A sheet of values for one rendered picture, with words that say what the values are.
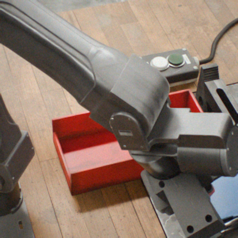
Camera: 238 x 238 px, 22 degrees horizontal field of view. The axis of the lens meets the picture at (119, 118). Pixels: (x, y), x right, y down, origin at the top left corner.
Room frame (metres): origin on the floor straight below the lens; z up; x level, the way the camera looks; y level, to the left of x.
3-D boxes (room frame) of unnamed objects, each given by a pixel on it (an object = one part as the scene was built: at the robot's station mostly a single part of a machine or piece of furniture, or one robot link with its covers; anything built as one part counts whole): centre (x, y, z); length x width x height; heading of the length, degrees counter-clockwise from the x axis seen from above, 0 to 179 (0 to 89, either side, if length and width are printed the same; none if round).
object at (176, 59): (0.87, -0.10, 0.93); 0.03 x 0.03 x 0.02
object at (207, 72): (0.77, -0.16, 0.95); 0.06 x 0.03 x 0.09; 21
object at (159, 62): (0.85, -0.07, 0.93); 0.03 x 0.03 x 0.02
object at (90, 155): (0.67, -0.03, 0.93); 0.25 x 0.12 x 0.06; 111
